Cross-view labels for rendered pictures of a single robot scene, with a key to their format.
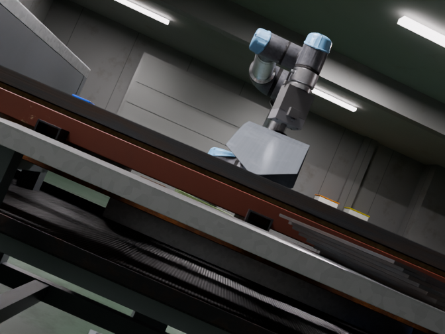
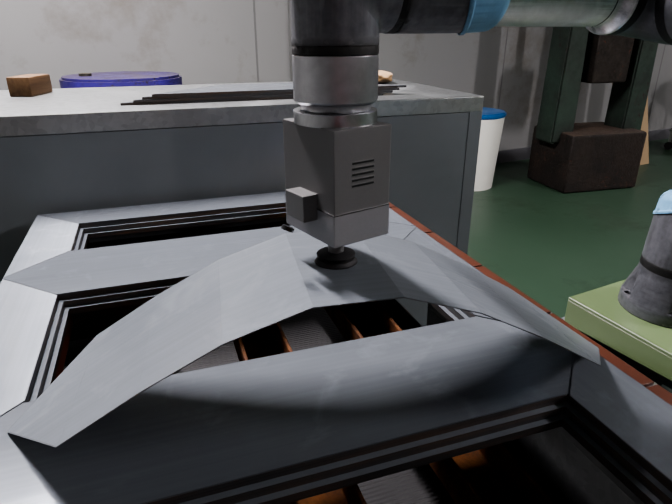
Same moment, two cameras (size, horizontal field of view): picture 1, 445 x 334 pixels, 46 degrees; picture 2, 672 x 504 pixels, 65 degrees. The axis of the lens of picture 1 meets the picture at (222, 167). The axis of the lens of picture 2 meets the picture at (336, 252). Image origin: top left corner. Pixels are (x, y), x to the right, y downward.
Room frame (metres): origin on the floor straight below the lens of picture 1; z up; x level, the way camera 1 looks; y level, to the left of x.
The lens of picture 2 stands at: (1.30, -0.56, 1.21)
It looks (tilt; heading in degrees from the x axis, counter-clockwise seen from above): 23 degrees down; 69
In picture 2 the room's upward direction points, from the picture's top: straight up
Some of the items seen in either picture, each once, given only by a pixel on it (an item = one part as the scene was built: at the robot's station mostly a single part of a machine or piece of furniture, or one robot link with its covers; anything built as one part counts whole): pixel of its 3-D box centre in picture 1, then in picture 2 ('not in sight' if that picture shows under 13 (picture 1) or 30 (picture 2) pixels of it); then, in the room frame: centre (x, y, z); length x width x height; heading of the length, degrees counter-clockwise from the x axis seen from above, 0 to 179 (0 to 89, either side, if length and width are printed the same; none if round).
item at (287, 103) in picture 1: (293, 105); (324, 171); (1.46, -0.11, 1.09); 0.10 x 0.09 x 0.16; 15
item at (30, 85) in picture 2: not in sight; (30, 84); (1.05, 1.15, 1.07); 0.12 x 0.06 x 0.05; 71
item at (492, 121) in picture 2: not in sight; (470, 148); (3.90, 3.11, 0.31); 0.51 x 0.51 x 0.62
